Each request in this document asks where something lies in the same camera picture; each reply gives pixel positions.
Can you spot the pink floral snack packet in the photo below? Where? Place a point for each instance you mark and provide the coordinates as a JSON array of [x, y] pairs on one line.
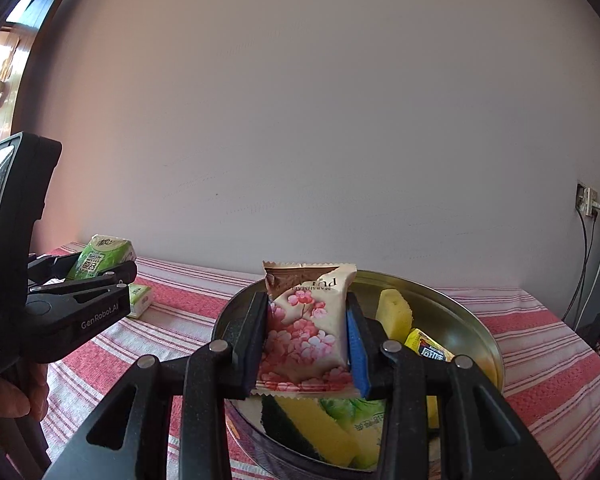
[[305, 340]]

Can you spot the round metal tin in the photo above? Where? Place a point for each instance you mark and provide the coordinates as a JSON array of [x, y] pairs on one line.
[[460, 320]]

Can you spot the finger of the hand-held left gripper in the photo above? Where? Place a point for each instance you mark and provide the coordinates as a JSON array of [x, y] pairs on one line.
[[252, 345], [357, 355]]

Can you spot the yellow snack packet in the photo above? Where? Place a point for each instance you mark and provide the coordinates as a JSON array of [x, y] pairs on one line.
[[422, 342]]

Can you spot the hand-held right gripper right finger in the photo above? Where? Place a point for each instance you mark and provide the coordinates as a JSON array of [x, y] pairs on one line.
[[110, 276]]

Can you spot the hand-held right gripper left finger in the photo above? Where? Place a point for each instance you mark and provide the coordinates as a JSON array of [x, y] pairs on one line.
[[50, 265]]

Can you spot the white green tissue pack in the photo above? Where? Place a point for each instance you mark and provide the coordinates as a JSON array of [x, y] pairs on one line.
[[365, 420]]

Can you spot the red white striped tablecloth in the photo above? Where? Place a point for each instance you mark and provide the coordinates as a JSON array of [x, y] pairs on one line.
[[530, 350]]

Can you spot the yellow green scouring sponge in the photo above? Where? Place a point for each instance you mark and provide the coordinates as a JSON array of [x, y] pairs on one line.
[[310, 425]]

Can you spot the notched yellow sponge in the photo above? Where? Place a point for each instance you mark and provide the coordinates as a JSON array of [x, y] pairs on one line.
[[432, 410]]

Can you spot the light green tissue pack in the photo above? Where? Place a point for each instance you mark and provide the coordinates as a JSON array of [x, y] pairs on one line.
[[140, 300]]

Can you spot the person's left hand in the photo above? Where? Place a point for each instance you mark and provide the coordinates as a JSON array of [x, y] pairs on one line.
[[10, 396]]

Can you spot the wall socket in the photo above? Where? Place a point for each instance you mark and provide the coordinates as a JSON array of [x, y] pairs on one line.
[[587, 199]]

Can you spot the wooden door frame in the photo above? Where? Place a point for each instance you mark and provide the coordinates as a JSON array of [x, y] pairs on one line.
[[30, 60]]

